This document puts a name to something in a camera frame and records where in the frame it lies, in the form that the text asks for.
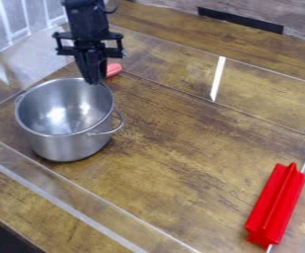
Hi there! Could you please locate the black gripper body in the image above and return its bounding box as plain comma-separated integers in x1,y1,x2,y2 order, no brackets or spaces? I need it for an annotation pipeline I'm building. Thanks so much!
52,32,127,58

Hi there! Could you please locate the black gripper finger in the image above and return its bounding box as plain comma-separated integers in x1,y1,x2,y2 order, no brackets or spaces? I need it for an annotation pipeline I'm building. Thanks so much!
92,50,108,84
74,50,93,84

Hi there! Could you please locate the silver metal pot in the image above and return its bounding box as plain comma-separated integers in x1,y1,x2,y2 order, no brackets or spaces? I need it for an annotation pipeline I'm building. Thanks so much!
16,78,125,162

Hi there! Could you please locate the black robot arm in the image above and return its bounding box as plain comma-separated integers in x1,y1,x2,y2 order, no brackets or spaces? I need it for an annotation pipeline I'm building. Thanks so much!
52,0,127,85

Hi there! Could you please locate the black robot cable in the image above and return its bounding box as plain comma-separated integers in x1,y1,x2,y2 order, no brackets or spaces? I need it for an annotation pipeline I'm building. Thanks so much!
104,0,121,15

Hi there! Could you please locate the red plastic bracket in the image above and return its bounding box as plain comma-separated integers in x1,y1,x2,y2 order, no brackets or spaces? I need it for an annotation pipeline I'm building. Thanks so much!
245,162,305,250

